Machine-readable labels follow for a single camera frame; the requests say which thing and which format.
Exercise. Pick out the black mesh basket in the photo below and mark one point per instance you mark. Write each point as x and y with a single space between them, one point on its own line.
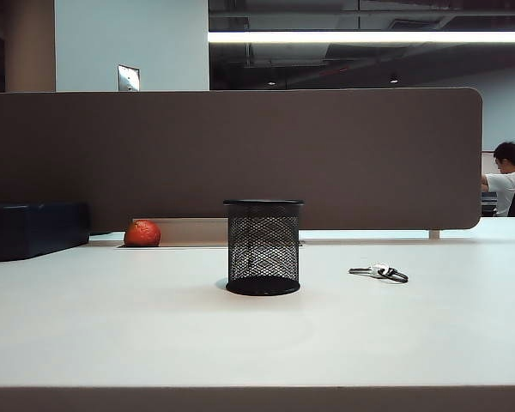
264 286

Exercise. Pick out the white computer monitor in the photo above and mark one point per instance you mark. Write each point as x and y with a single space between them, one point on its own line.
487 165

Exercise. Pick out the bunch of keys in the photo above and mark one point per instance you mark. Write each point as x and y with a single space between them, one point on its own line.
379 270

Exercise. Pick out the white partition support foot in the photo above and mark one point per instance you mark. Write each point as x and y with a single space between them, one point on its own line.
434 234

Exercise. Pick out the dark blue box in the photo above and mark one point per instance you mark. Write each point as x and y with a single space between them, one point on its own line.
30 229

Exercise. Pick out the orange fruit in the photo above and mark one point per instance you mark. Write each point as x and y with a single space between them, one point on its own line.
142 234

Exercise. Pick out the brown desk partition panel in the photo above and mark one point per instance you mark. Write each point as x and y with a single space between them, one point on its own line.
240 150

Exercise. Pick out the long ceiling light strip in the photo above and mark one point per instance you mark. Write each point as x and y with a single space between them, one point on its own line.
369 37

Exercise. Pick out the silver wall switch plate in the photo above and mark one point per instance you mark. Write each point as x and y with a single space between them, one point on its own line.
128 78

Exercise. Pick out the person in white shirt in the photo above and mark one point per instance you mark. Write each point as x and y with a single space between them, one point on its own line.
504 184

